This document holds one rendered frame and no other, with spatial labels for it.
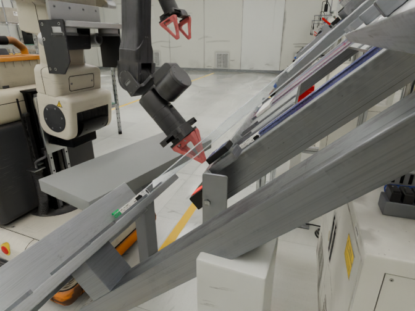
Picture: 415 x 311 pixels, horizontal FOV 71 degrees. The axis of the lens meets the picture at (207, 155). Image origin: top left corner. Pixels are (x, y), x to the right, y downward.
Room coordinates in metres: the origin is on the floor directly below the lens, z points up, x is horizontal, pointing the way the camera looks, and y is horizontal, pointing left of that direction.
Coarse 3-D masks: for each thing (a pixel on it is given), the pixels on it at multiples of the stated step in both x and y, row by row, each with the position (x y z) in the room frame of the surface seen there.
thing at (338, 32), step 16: (368, 0) 0.28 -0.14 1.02; (352, 16) 0.28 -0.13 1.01; (336, 32) 0.28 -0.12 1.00; (320, 48) 0.29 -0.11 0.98; (304, 64) 0.29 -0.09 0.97; (272, 80) 0.30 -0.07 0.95; (288, 80) 0.30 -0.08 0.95; (256, 96) 0.31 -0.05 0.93; (240, 112) 0.32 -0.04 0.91; (224, 128) 0.32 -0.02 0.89; (208, 144) 0.33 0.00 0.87; (160, 176) 0.36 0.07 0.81; (144, 192) 0.37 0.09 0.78
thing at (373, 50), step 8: (376, 48) 0.53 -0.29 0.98; (360, 56) 0.55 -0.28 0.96; (368, 56) 0.54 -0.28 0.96; (352, 64) 0.54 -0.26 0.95; (360, 64) 0.54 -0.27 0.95; (344, 72) 0.55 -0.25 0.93; (328, 80) 0.56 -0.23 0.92; (336, 80) 0.55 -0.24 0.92; (320, 88) 0.56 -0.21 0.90; (312, 96) 0.56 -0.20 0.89; (296, 104) 0.57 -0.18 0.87; (304, 104) 0.57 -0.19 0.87; (288, 112) 0.57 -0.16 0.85; (280, 120) 0.58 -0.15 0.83; (264, 128) 0.59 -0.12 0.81
